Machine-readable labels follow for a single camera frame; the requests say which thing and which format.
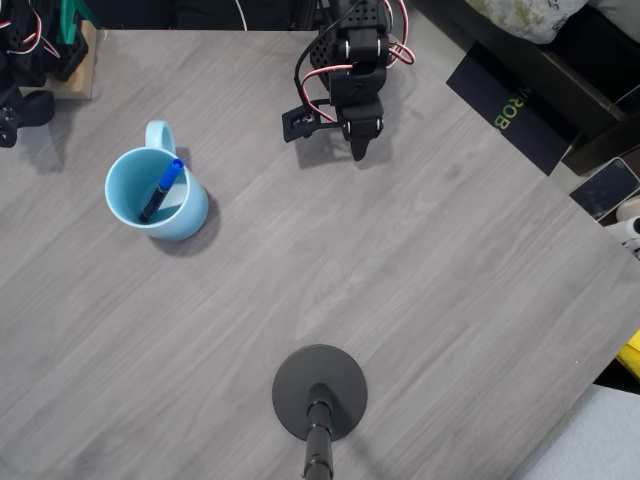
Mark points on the wooden base board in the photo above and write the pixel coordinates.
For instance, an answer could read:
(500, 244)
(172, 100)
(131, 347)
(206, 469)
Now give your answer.
(82, 80)

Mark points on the light grey fabric surface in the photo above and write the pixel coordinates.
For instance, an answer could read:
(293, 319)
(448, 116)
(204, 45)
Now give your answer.
(600, 440)

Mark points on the yellow object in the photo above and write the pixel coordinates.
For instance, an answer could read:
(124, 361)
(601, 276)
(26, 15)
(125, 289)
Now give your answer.
(632, 352)

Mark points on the patterned white pillow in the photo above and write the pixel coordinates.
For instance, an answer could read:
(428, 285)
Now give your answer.
(525, 15)

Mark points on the light blue mug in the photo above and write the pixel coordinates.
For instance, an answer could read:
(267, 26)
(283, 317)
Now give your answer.
(197, 210)

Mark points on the black leader arm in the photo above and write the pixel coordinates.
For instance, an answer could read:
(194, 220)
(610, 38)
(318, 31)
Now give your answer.
(35, 107)

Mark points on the black round-base camera stand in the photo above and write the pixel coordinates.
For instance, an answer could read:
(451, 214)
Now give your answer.
(300, 380)

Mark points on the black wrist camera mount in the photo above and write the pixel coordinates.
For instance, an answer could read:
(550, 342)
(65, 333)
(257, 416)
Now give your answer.
(295, 125)

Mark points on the black box with green lettering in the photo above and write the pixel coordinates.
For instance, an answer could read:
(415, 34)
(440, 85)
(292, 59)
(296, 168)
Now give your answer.
(500, 90)

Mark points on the blue marker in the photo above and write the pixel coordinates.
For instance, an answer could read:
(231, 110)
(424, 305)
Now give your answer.
(170, 175)

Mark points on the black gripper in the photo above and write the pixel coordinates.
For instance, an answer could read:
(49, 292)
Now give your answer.
(362, 127)

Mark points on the green clamp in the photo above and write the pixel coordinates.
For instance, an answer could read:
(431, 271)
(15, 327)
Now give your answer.
(67, 25)

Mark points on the white plastic device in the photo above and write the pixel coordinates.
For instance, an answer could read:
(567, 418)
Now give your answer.
(627, 210)

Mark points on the smartphone with dark screen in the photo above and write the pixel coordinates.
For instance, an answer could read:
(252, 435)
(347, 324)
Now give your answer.
(605, 187)

